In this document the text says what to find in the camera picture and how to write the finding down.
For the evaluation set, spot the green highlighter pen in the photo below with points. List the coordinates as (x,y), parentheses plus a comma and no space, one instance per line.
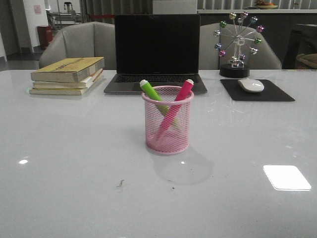
(152,94)

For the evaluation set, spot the pink highlighter pen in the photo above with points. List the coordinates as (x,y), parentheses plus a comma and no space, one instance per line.
(168,119)

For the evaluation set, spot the pink mesh pen holder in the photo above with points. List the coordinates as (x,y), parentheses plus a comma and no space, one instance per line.
(176,138)

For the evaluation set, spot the grey open laptop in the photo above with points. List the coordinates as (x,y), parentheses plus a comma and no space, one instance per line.
(160,48)

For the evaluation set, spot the middle cream book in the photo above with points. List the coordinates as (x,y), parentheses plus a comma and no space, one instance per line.
(84,84)

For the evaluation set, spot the white computer mouse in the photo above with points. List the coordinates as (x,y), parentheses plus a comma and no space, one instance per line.
(251,85)

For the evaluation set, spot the right grey chair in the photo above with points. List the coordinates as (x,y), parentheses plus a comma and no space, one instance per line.
(209,59)

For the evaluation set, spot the grey chair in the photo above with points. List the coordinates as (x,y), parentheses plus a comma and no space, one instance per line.
(92,39)
(209,59)

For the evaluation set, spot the top yellow book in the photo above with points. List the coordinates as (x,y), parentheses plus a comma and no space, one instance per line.
(69,70)

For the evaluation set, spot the yellow book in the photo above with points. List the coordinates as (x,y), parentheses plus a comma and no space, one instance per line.
(69,70)
(35,91)

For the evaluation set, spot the left grey chair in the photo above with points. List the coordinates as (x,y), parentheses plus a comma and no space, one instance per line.
(92,39)

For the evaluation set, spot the ferris wheel desk toy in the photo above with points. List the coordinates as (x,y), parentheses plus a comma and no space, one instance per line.
(235,66)

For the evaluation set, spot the black mouse pad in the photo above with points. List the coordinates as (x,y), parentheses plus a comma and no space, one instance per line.
(271,92)

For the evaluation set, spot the bottom yellow book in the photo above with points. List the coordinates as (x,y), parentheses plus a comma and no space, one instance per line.
(35,91)

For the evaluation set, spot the red bin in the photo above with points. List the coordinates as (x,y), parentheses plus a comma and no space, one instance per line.
(45,36)

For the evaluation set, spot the fruit bowl on counter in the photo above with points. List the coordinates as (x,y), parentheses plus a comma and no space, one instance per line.
(263,4)

